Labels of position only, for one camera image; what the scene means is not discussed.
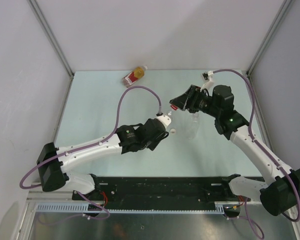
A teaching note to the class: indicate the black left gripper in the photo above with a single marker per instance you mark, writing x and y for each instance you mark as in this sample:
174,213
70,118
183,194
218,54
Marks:
152,146

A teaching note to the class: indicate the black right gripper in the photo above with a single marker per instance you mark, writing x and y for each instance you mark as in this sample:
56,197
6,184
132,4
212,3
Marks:
192,94

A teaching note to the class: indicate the red bottle cap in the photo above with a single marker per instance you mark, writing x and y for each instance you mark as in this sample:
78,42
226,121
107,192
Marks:
174,107

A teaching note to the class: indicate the white QR-code bottle cap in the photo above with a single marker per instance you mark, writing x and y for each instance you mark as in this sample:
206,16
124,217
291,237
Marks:
173,131

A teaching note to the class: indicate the clear unlabelled plastic bottle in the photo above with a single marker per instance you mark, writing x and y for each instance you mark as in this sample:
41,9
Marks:
192,125

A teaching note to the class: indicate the yellow tea bottle red label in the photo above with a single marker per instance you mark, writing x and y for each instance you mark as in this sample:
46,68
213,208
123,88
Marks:
134,76

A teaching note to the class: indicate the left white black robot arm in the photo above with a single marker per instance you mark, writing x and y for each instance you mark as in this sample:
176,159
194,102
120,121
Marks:
56,165

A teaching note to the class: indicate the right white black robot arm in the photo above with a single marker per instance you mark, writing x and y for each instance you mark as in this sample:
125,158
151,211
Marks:
280,190

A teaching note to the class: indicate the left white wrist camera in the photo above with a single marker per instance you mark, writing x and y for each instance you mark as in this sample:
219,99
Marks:
165,120

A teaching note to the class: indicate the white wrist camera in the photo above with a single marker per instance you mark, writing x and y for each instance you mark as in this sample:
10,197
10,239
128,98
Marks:
165,120
208,80

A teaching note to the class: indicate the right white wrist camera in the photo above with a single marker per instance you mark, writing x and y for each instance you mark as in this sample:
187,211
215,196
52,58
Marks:
208,80

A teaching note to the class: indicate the black mounting base rail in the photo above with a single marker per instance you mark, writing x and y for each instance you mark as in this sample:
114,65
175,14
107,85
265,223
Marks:
166,190

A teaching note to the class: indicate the grey slotted cable duct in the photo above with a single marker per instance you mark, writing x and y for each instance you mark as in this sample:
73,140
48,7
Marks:
130,208

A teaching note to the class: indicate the right aluminium frame post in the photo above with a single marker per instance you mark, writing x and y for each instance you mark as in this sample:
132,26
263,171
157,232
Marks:
270,34

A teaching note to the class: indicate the aluminium frame post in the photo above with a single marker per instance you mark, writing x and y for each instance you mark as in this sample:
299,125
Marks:
270,34
40,16

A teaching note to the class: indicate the left aluminium frame post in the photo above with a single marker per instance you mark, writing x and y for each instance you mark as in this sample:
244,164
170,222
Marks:
40,16

